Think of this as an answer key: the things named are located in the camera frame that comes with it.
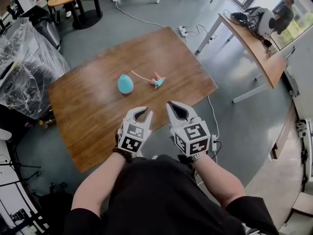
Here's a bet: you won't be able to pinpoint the grey black office machine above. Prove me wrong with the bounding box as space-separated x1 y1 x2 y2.
29 6 62 51

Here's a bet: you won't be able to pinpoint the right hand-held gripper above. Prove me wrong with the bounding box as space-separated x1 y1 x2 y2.
165 101 212 158

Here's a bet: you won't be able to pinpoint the white helmet-shaped device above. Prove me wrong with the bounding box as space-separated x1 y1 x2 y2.
246 6 276 40

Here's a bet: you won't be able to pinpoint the white camera device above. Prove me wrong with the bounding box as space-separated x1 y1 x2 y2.
295 118 310 138

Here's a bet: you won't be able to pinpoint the brown beaded bracelet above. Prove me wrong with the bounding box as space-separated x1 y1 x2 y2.
112 147 134 164

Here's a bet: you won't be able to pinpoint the light wooden desk white legs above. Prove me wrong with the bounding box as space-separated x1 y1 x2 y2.
195 12 287 104

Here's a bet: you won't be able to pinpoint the person's black shirt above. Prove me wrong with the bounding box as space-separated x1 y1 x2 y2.
63 155 279 235

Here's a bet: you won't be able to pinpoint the brown wooden table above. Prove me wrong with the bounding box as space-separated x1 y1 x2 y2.
46 26 219 173

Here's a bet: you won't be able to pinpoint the plastic-wrapped machine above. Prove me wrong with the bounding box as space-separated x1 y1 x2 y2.
0 18 71 121

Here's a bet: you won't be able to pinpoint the metal wristwatch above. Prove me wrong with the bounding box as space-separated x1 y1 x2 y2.
190 151 207 163

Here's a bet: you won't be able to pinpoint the person's left forearm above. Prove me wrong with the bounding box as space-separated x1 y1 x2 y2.
70 153 128 217

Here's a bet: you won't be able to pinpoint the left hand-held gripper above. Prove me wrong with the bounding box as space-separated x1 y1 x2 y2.
117 106 154 160

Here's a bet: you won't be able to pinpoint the long white cable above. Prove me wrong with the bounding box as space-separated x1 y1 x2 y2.
114 0 181 29

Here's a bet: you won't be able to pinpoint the black headset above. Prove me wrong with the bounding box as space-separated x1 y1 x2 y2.
231 11 247 24

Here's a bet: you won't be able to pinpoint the person's right forearm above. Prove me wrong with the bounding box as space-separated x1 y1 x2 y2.
193 153 246 209

